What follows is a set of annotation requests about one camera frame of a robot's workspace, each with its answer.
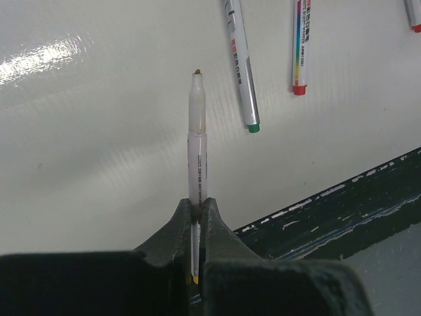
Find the white pen brown tip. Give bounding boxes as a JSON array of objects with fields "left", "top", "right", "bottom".
[{"left": 405, "top": 0, "right": 421, "bottom": 33}]

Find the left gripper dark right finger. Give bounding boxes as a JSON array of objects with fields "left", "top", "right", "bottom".
[{"left": 200, "top": 198, "right": 373, "bottom": 315}]

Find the black base frame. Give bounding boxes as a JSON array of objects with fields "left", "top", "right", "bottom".
[{"left": 235, "top": 149, "right": 420, "bottom": 259}]

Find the white pen red end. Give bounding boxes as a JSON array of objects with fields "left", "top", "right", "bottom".
[{"left": 292, "top": 0, "right": 311, "bottom": 96}]

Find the white pen green end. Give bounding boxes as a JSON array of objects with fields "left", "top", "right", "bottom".
[{"left": 222, "top": 0, "right": 260, "bottom": 134}]

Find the white pen yellow end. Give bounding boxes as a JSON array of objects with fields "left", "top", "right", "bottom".
[{"left": 187, "top": 69, "right": 208, "bottom": 284}]

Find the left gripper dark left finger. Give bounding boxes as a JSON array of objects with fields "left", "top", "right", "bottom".
[{"left": 1, "top": 199, "right": 191, "bottom": 315}]

